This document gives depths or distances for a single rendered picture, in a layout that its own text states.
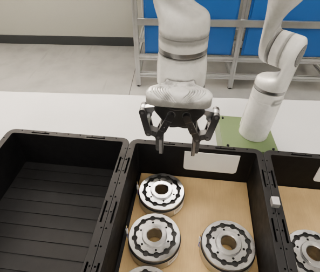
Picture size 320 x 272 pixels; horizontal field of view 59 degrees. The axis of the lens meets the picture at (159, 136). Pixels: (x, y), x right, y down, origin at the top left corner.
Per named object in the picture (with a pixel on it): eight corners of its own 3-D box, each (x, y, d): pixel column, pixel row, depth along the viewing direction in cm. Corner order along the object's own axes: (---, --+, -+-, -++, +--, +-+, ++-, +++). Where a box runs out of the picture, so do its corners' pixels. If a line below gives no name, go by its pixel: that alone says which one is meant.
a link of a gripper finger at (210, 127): (214, 114, 46) (199, 139, 49) (224, 117, 46) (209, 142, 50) (213, 104, 48) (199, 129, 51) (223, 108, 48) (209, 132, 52)
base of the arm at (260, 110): (235, 124, 95) (249, 79, 84) (260, 123, 96) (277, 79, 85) (244, 142, 88) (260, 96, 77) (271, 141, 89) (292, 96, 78)
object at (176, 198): (143, 172, 67) (143, 171, 67) (185, 176, 66) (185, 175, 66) (135, 208, 60) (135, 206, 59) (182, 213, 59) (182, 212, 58)
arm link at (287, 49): (315, 34, 71) (290, 92, 82) (280, 23, 75) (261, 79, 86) (302, 43, 65) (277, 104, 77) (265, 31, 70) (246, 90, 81)
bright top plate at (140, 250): (134, 211, 59) (134, 210, 59) (182, 218, 58) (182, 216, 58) (122, 258, 52) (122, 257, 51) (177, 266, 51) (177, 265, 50)
